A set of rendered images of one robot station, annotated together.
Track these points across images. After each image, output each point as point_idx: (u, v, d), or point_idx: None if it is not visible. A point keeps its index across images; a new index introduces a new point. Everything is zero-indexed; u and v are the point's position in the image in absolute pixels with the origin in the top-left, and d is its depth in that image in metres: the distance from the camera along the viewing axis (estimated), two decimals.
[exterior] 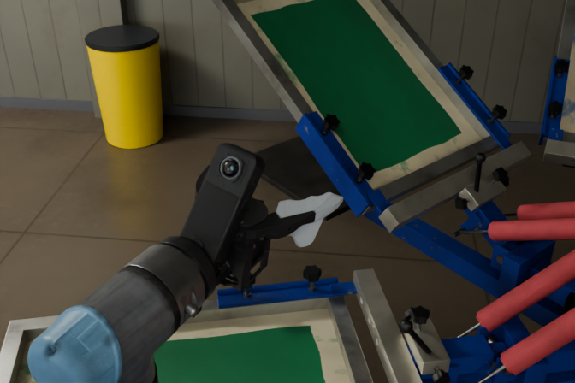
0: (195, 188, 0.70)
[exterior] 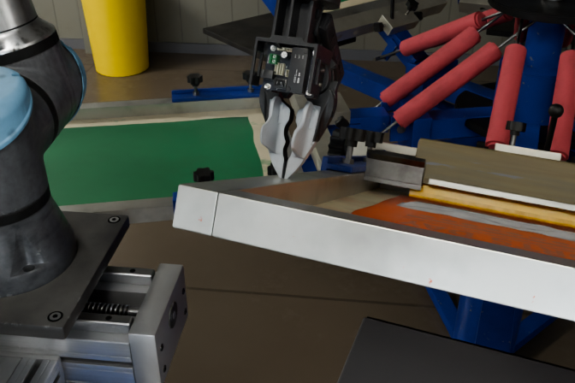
0: (263, 91, 0.78)
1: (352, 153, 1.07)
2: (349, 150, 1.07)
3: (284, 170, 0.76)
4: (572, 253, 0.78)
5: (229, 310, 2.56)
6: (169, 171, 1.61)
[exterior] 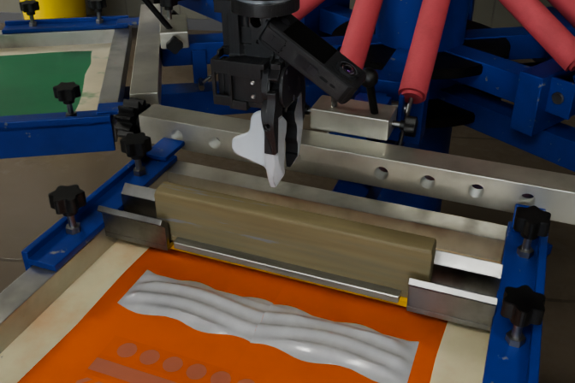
0: (304, 80, 0.76)
1: (74, 220, 0.85)
2: (68, 218, 0.84)
3: (287, 161, 0.79)
4: None
5: None
6: None
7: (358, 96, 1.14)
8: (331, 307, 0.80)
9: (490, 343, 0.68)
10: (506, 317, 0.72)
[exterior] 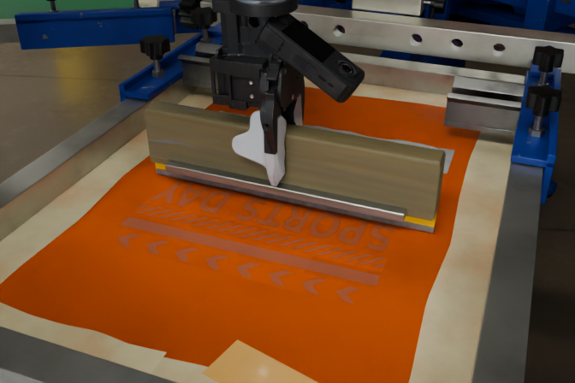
0: (303, 80, 0.76)
1: (159, 65, 1.00)
2: (155, 62, 1.00)
3: None
4: (323, 211, 0.77)
5: None
6: (34, 10, 1.47)
7: None
8: (379, 131, 0.95)
9: (516, 134, 0.84)
10: (529, 121, 0.87)
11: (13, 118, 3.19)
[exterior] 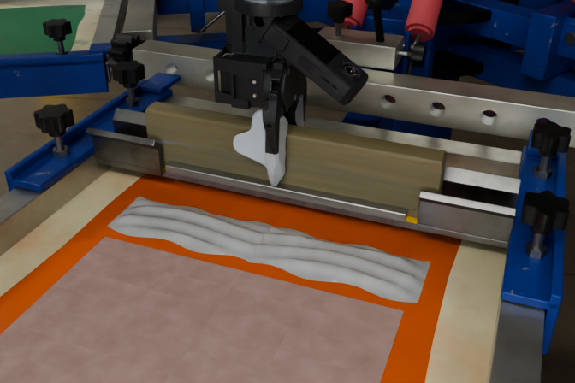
0: (305, 81, 0.76)
1: (61, 142, 0.80)
2: (56, 139, 0.79)
3: None
4: None
5: None
6: None
7: None
8: (335, 230, 0.75)
9: (509, 255, 0.63)
10: (526, 231, 0.66)
11: None
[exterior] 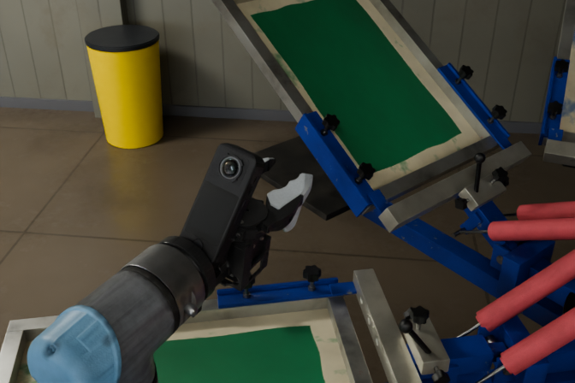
0: None
1: None
2: None
3: (272, 164, 0.78)
4: None
5: None
6: None
7: None
8: None
9: None
10: None
11: None
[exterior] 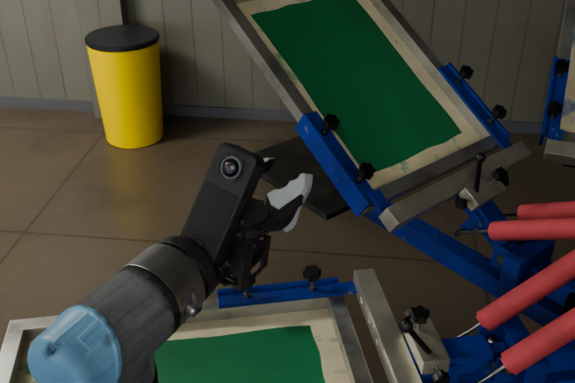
0: None
1: None
2: None
3: (272, 164, 0.78)
4: None
5: None
6: None
7: None
8: None
9: None
10: None
11: None
